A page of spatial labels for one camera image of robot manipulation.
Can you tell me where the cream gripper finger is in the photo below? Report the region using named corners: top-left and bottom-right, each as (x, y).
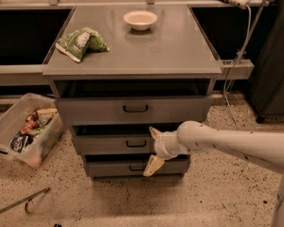
top-left (143, 154), bottom-right (165, 177)
top-left (149, 127), bottom-right (161, 139)

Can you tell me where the blue snack packet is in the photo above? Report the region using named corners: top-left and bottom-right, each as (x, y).
top-left (9, 134), bottom-right (29, 153)

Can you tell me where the metal rod on floor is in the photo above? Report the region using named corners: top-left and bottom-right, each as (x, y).
top-left (0, 187), bottom-right (50, 215)

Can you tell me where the dark cabinet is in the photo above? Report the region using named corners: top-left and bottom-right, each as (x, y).
top-left (247, 0), bottom-right (284, 123)

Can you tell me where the grey bottom drawer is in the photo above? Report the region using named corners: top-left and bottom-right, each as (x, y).
top-left (83, 154), bottom-right (190, 178)

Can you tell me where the clear plastic bin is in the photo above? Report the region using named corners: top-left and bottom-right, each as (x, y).
top-left (0, 94), bottom-right (64, 167)

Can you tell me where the tan snack packet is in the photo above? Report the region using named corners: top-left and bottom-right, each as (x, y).
top-left (36, 108), bottom-right (58, 127)

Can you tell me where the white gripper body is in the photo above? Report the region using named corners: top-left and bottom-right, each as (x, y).
top-left (152, 131), bottom-right (186, 160)

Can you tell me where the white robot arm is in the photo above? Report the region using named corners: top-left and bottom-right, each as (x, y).
top-left (143, 121), bottom-right (284, 227)

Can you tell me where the grey top drawer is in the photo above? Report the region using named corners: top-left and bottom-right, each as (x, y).
top-left (56, 96), bottom-right (213, 126)

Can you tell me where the grey drawer cabinet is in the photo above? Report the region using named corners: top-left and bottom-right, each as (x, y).
top-left (42, 4), bottom-right (224, 180)

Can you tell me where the grey drawer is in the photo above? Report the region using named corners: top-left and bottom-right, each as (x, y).
top-left (73, 134), bottom-right (153, 155)
top-left (83, 154), bottom-right (190, 178)
top-left (56, 96), bottom-right (213, 126)

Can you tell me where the red snack packet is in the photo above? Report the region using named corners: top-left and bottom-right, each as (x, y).
top-left (20, 120), bottom-right (39, 134)

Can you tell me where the green chip bag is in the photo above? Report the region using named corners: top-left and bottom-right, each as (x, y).
top-left (55, 27), bottom-right (110, 62)

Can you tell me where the white cable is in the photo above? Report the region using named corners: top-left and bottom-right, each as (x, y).
top-left (222, 4), bottom-right (253, 128)

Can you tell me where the white bowl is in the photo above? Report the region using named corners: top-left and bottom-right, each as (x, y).
top-left (123, 10), bottom-right (157, 31)

